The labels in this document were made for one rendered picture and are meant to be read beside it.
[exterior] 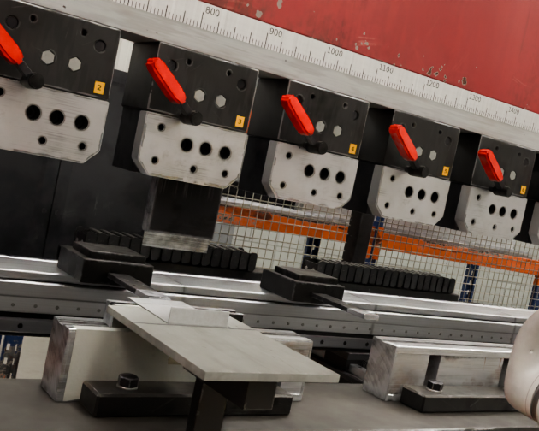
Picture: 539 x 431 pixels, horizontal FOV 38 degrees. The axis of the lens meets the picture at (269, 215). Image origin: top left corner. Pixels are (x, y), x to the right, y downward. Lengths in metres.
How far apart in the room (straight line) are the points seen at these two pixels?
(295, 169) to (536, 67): 0.53
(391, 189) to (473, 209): 0.19
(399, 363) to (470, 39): 0.54
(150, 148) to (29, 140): 0.15
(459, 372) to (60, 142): 0.84
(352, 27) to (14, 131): 0.50
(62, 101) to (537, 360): 0.69
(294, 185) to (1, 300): 0.48
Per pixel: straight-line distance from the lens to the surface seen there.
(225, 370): 0.83
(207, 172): 1.03
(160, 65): 0.95
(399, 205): 1.24
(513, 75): 1.41
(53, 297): 1.28
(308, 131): 1.07
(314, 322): 1.55
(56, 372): 1.05
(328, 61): 1.14
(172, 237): 1.07
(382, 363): 1.36
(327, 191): 1.15
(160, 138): 1.00
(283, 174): 1.10
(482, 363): 1.51
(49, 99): 0.94
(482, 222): 1.39
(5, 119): 0.93
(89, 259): 1.23
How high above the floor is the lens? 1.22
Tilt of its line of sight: 3 degrees down
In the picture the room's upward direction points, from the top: 12 degrees clockwise
